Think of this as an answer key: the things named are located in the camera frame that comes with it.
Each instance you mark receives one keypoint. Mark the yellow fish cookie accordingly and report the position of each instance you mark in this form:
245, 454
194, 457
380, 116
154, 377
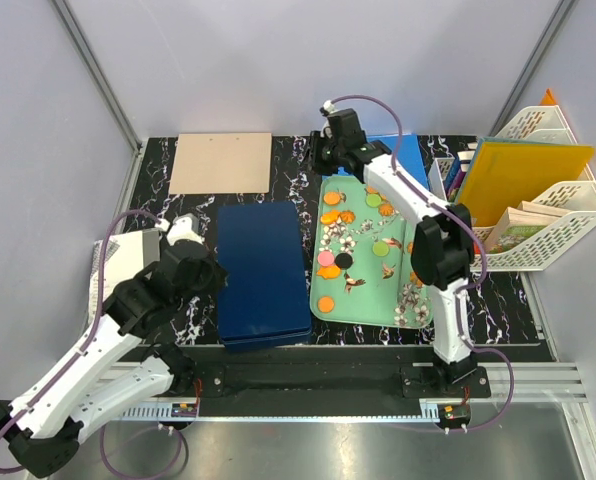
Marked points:
329, 272

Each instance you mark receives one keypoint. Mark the black sandwich cookie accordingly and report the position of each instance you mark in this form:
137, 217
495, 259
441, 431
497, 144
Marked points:
343, 261

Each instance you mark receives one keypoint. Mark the green round cookie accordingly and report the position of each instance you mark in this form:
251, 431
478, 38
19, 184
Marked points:
373, 200

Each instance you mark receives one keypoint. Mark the white manual booklet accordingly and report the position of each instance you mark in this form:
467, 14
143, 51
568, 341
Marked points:
126, 255

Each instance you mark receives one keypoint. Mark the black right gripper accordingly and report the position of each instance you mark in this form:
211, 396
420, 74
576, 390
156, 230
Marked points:
316, 141

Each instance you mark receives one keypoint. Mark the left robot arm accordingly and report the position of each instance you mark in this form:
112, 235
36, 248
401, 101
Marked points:
45, 426

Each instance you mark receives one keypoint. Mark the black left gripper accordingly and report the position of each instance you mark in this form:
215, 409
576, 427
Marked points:
218, 279

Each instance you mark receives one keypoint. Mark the blue tin lid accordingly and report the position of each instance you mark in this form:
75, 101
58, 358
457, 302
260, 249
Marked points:
265, 302

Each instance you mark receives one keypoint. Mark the pink sandwich cookie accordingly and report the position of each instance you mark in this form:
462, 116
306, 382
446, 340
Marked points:
325, 258

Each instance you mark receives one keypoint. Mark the white desk file organizer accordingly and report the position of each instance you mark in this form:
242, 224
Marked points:
543, 124

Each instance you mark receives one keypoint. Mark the orange flower cookie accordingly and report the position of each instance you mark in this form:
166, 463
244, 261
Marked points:
347, 217

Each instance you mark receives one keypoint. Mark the green floral serving tray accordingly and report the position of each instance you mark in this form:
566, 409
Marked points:
374, 291

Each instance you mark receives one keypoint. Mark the orange fish cookie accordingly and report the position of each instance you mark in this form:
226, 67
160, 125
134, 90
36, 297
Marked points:
330, 217

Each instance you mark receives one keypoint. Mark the yellow folder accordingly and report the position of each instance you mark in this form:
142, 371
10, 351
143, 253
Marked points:
503, 173

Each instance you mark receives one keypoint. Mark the tan cardboard sheet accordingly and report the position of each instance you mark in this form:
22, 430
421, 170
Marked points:
220, 163

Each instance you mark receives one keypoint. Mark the green sandwich cookie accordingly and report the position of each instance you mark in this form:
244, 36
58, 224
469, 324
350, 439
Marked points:
380, 249

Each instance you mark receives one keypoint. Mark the blue folder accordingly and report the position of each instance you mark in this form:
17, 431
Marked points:
409, 155

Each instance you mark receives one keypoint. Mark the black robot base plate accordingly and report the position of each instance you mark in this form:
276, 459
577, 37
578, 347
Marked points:
324, 381

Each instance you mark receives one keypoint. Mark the green covered book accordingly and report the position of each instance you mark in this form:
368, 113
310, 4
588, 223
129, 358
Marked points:
519, 224

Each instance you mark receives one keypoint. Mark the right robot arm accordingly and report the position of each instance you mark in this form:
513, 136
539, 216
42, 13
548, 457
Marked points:
443, 244

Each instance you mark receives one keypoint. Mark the plain orange round cookie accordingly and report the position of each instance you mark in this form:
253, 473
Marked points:
325, 304

